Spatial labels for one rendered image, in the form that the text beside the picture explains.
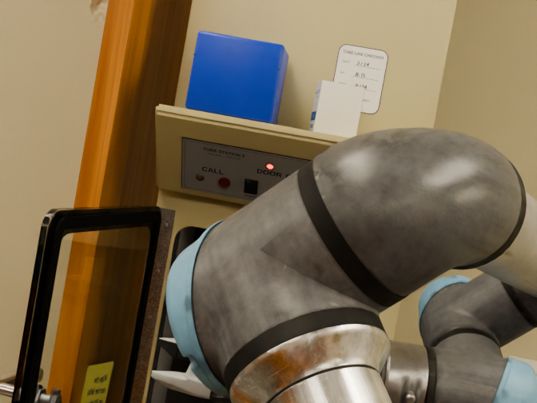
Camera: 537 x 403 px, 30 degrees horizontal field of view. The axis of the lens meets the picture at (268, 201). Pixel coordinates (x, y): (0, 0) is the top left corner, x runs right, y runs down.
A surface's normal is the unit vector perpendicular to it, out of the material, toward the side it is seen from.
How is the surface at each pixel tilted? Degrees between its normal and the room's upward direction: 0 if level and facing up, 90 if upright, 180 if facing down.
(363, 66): 90
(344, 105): 90
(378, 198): 73
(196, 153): 135
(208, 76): 90
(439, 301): 50
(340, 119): 90
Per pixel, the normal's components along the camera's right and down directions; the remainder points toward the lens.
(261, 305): -0.37, -0.42
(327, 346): 0.27, 0.14
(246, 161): -0.18, 0.72
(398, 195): 0.06, -0.24
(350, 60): -0.07, 0.04
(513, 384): 0.18, -0.47
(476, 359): 0.17, -0.86
